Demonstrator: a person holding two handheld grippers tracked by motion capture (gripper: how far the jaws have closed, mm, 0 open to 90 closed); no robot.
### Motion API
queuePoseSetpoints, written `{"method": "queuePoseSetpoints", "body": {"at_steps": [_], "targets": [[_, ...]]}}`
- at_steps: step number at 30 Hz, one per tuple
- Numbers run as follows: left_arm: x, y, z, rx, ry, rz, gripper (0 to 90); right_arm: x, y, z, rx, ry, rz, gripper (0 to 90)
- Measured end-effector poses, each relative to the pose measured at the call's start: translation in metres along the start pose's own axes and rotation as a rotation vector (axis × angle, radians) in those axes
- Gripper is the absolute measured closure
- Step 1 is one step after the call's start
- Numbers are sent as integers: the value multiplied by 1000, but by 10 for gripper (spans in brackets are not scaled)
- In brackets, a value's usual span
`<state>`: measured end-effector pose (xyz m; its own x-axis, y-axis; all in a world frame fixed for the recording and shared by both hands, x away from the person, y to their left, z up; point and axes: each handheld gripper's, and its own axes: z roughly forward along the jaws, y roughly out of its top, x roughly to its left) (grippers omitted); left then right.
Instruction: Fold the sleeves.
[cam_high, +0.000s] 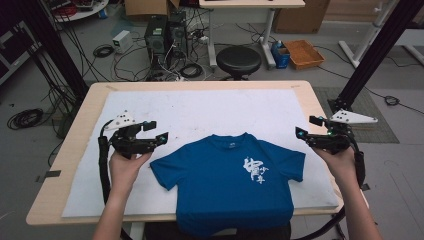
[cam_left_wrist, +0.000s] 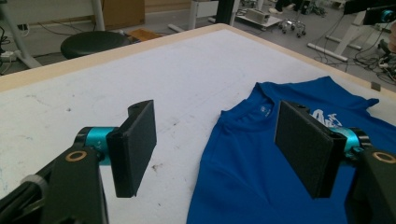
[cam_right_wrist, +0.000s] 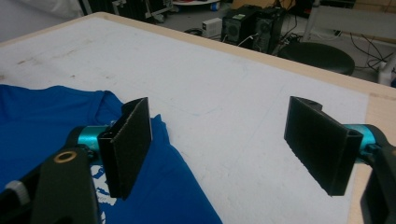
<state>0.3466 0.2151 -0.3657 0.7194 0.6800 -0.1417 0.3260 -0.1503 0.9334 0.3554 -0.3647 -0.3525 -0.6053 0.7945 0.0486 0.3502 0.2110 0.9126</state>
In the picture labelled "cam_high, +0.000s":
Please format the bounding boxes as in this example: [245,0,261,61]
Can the person's left hand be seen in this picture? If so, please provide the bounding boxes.
[108,151,153,198]

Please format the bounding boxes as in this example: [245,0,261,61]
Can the large cardboard box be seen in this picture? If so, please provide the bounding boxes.
[272,0,332,35]

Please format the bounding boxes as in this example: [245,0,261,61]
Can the person's dark trousers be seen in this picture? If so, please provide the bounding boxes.
[143,221,292,240]

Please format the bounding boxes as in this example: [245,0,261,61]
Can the open cardboard box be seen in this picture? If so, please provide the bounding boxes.
[124,0,181,18]

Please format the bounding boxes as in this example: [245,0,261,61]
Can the black metal frame post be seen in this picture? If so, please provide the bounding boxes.
[327,0,424,116]
[18,0,90,101]

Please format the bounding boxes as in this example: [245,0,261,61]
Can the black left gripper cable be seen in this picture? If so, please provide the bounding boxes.
[97,119,115,206]

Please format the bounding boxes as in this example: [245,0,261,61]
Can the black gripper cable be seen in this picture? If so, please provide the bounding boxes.
[97,119,115,206]
[293,130,367,240]

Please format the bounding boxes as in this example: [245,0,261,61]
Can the black computer tower green label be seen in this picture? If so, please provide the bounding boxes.
[144,15,169,69]

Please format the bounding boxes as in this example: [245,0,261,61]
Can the dark equipment rack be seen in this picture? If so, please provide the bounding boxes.
[0,19,43,86]

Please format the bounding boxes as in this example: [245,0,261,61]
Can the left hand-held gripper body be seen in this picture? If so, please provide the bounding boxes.
[104,109,158,160]

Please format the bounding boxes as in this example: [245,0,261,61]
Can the white desk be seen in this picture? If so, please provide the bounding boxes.
[198,0,306,69]

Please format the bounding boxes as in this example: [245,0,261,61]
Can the white metal stand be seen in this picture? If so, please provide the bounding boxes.
[338,0,401,69]

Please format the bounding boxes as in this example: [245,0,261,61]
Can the white table leg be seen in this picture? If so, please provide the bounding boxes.
[128,222,146,240]

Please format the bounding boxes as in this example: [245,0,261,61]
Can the small black cable coil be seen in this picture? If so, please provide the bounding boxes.
[92,44,115,59]

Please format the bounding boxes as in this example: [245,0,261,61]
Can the person's right hand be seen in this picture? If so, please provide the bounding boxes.
[313,145,360,193]

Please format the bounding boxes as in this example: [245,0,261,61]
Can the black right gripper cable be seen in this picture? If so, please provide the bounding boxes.
[293,130,367,240]

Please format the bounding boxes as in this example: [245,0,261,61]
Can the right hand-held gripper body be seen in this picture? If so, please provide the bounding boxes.
[305,108,379,155]

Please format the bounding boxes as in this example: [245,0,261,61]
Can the small white power supply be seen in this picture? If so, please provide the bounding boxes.
[111,29,134,55]

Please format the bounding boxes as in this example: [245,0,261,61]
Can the round white table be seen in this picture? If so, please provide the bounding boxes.
[46,0,110,23]

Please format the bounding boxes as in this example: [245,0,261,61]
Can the tiny black cable coil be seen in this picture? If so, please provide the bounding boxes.
[384,95,401,107]

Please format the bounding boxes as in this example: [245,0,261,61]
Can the blue box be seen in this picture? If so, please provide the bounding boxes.
[270,40,291,70]

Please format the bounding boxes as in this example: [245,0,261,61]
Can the white felt mat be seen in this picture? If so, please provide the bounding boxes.
[61,88,340,219]

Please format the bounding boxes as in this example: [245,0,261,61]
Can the black round stool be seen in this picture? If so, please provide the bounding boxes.
[215,45,263,81]

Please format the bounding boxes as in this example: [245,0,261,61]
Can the grey floor mat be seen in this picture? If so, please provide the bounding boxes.
[313,86,400,145]

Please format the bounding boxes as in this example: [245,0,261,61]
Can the blue t-shirt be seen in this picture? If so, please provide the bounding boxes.
[149,132,307,238]

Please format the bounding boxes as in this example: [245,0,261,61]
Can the large black cable coil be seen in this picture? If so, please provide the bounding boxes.
[6,107,45,131]

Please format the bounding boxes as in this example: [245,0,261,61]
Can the orange shallow tray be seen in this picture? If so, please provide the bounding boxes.
[283,39,326,71]

